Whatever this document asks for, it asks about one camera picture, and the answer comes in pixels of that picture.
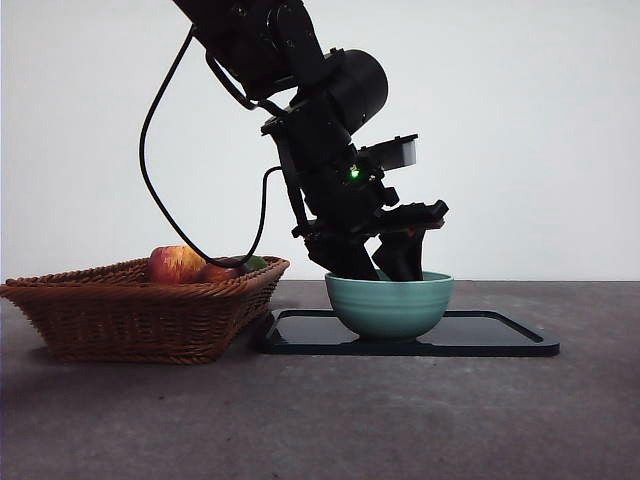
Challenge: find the mint green bowl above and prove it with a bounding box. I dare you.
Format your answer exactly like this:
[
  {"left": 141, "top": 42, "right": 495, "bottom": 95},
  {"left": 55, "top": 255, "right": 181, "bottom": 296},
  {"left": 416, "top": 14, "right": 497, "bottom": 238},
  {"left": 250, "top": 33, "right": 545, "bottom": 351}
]
[{"left": 324, "top": 271, "right": 455, "bottom": 344}]

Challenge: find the dark teal rectangular tray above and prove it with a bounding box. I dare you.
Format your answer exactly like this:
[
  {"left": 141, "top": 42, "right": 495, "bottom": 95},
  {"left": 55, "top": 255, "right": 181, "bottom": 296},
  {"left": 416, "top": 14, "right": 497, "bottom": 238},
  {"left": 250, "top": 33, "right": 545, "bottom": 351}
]
[{"left": 257, "top": 308, "right": 561, "bottom": 358}]

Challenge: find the dark red plum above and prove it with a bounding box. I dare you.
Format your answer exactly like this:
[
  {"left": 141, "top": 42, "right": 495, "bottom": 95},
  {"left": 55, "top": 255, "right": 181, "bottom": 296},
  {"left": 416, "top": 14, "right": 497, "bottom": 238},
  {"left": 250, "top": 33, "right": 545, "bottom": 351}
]
[{"left": 198, "top": 264, "right": 242, "bottom": 284}]

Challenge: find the red yellow apple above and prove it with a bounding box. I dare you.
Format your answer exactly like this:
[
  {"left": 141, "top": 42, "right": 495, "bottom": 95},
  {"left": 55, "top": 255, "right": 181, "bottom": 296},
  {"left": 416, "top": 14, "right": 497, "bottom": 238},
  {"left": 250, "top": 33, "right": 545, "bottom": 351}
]
[{"left": 147, "top": 244, "right": 208, "bottom": 286}]

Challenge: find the brown wicker basket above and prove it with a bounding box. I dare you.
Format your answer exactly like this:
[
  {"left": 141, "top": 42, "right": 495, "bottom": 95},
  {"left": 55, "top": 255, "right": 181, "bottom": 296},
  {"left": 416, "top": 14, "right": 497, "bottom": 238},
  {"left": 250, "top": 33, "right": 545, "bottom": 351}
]
[{"left": 0, "top": 255, "right": 292, "bottom": 365}]

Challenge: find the pale grey left camera box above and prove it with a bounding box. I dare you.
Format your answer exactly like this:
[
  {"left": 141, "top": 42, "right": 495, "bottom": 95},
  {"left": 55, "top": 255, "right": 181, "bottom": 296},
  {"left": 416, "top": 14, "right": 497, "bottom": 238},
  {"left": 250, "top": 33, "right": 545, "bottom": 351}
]
[{"left": 358, "top": 133, "right": 419, "bottom": 171}]

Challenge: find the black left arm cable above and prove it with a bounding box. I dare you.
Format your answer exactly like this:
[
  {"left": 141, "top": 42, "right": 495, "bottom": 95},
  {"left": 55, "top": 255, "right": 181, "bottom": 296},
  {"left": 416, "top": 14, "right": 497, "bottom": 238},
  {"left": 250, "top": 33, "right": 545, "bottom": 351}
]
[
  {"left": 138, "top": 27, "right": 284, "bottom": 270},
  {"left": 203, "top": 47, "right": 291, "bottom": 119}
]

